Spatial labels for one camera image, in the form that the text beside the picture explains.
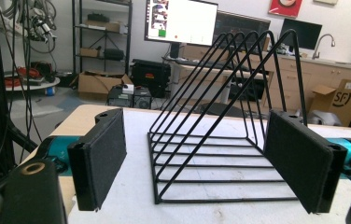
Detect wide dark monitor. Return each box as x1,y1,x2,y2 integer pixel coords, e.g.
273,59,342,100
213,10,272,52

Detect wooden counter cabinets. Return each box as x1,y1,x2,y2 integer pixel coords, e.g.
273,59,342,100
181,45,351,114

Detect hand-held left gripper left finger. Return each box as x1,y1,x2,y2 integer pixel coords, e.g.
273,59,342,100
67,107,128,213

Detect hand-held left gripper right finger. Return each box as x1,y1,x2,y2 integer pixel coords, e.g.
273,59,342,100
263,109,348,215

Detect black wire rack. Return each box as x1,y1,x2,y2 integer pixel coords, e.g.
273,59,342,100
147,29,309,205

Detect printed open cardboard box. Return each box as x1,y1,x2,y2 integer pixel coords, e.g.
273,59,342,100
308,78,351,127

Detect silver faucet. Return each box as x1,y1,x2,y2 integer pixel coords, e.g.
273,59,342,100
311,33,337,61

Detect hanging black cables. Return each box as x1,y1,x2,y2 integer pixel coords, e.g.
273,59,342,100
0,0,42,147

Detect black equipment case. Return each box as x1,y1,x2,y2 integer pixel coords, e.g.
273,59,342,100
131,58,172,98

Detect small black monitor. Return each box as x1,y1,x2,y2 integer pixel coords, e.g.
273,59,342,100
279,18,323,51

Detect black bag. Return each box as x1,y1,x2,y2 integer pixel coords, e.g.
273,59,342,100
103,48,125,62

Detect black computer boxes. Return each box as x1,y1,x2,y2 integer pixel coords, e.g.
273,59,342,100
106,84,153,110

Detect white table mat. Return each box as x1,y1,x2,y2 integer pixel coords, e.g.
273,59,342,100
66,107,351,224

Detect large plain cardboard box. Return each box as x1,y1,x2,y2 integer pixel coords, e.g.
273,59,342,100
77,71,134,101

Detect round white table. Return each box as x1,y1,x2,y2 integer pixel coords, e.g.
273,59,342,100
4,73,62,92

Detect orange cable coil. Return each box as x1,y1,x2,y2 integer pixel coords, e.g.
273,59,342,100
4,65,43,89

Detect grey white device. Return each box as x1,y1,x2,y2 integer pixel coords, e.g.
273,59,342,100
306,109,344,127

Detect monitor with white screen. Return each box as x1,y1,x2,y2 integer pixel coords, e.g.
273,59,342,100
144,0,219,48

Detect black metal shelf unit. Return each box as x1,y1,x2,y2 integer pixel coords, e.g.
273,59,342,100
71,0,133,77

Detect white equipment with cables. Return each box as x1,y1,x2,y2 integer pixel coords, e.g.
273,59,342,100
0,0,58,54

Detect flat cardboard box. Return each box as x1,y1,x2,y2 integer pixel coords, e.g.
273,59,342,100
84,20,122,34

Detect small cardboard box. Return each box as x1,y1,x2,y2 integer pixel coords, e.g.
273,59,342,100
78,47,101,59

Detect red wall poster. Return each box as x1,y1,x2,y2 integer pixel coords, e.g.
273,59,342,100
268,0,303,19

